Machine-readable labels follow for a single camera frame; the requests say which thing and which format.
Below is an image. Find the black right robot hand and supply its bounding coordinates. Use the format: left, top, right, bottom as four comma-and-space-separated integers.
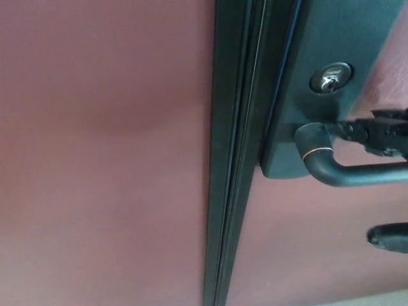
322, 107, 408, 254

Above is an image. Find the black lever door handle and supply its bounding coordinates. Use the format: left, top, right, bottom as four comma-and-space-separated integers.
294, 122, 408, 187

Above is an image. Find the black door edge strip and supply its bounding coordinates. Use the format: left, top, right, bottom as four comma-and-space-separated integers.
203, 0, 267, 306
216, 0, 303, 306

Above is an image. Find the silver lock cylinder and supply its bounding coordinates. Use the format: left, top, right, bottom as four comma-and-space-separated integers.
308, 62, 354, 96

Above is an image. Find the black handle backplate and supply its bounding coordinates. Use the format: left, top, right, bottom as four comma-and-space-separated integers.
261, 0, 407, 180

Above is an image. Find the maroon door with handle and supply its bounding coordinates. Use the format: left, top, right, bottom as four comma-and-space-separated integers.
222, 0, 408, 306

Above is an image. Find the maroon door without handle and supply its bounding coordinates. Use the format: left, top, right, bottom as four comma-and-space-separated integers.
0, 0, 219, 306

